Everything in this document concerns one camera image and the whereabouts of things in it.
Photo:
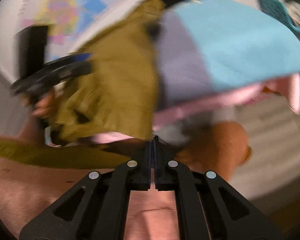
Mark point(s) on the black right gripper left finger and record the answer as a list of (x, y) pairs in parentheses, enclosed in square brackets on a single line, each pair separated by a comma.
[(96, 207)]

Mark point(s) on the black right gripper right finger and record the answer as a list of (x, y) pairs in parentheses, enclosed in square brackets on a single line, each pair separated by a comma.
[(207, 206)]

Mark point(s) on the olive green jacket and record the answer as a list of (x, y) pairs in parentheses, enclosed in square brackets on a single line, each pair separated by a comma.
[(120, 95)]

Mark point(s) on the person's left hand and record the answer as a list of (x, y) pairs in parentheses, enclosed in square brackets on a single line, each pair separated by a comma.
[(46, 106)]

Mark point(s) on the blue grey bed sheet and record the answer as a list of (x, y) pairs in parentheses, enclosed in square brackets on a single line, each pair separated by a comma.
[(216, 53)]

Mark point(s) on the teal plastic basket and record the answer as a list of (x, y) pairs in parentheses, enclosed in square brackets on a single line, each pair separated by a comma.
[(280, 7)]

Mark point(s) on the colourful wall map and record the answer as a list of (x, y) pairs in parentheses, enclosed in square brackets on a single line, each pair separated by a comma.
[(67, 20)]

